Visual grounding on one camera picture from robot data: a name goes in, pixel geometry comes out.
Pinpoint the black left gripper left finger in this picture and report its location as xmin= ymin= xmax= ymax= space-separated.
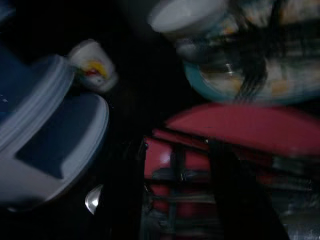
xmin=98 ymin=134 xmax=148 ymax=240

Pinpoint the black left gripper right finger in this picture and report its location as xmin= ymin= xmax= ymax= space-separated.
xmin=207 ymin=139 xmax=292 ymax=240

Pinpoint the white bowl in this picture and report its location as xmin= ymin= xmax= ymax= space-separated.
xmin=147 ymin=0 xmax=232 ymax=37

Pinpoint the silver spoon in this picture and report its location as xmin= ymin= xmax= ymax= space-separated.
xmin=84 ymin=184 xmax=105 ymax=216

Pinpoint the pink plate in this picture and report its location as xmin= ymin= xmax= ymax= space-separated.
xmin=142 ymin=103 xmax=320 ymax=240

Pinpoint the white tiered rack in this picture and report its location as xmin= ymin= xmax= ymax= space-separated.
xmin=0 ymin=39 xmax=111 ymax=211

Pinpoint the blue patterned plate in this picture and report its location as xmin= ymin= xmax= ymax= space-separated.
xmin=183 ymin=4 xmax=320 ymax=105

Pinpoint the white printed cup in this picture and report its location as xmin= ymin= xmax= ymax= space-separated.
xmin=67 ymin=38 xmax=119 ymax=94

